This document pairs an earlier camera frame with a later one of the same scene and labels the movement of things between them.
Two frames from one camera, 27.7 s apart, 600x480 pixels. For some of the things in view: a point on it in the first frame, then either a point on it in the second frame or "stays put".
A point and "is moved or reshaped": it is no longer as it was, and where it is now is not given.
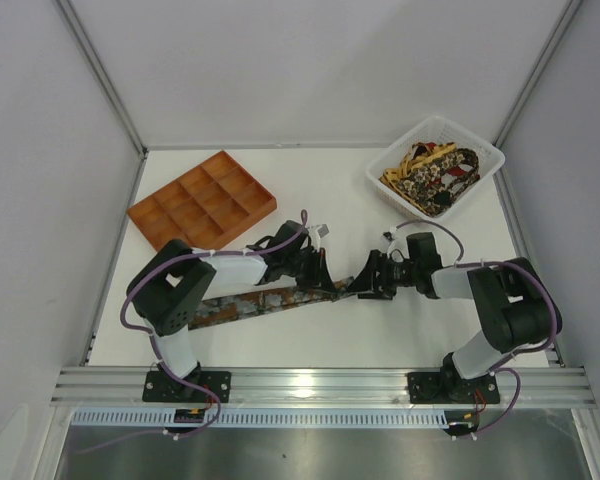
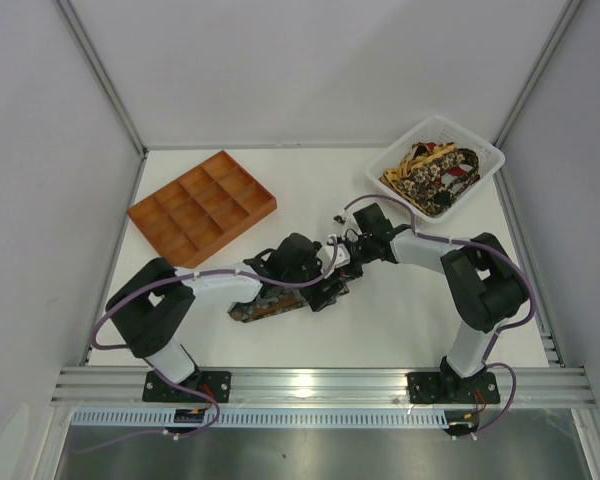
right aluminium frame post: (554, 41) stays put
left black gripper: (318, 267) -> (325, 293)
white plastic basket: (433, 169) stays put
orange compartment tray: (210, 206) stays put
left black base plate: (162, 387) stays put
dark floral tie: (434, 186) stays put
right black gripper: (383, 275) -> (353, 257)
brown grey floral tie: (264, 303) is moved or reshaped
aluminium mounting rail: (122, 388) stays put
